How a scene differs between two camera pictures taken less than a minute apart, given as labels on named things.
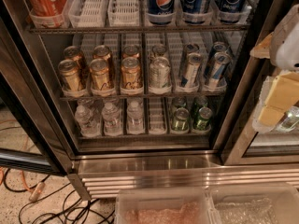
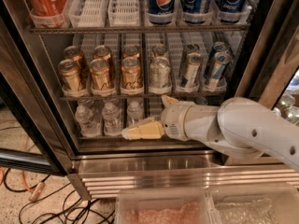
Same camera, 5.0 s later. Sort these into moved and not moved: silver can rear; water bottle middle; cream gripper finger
Moved: cream gripper finger
Not moved: water bottle middle; silver can rear
